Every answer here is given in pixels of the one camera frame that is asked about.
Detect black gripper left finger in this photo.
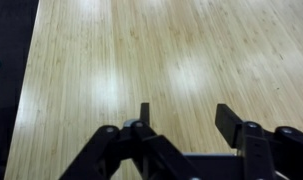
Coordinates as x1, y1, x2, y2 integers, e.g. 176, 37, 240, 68
59, 103, 201, 180

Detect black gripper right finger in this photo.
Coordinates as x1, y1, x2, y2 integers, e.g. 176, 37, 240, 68
215, 104, 303, 180

